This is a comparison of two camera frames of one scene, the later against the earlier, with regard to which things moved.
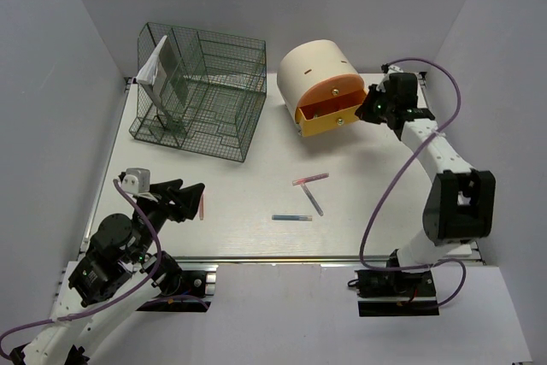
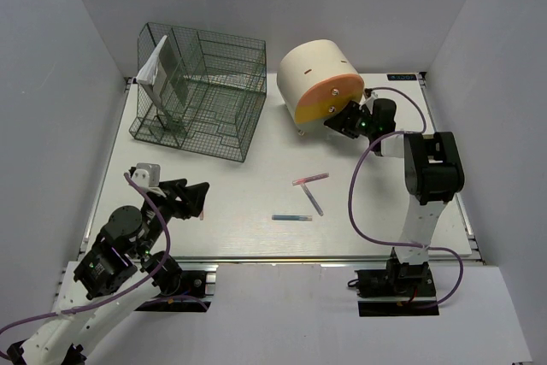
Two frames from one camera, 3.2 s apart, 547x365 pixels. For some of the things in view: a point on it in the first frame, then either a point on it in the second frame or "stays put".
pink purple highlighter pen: x=308 y=179 stays put
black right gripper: x=365 y=111 to x=344 y=120
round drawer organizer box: x=321 y=85 stays put
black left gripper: x=188 y=198 stays put
